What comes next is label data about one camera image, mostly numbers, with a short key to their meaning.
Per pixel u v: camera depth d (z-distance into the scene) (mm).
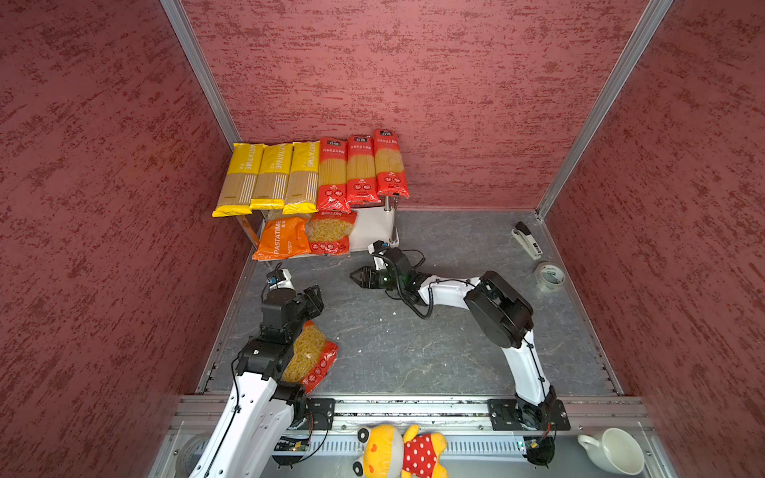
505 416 739
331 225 1014
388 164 815
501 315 557
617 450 671
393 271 743
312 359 803
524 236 1093
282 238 976
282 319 551
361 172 794
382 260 761
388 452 631
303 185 757
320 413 715
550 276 1018
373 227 1063
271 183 774
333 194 741
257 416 481
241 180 774
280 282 660
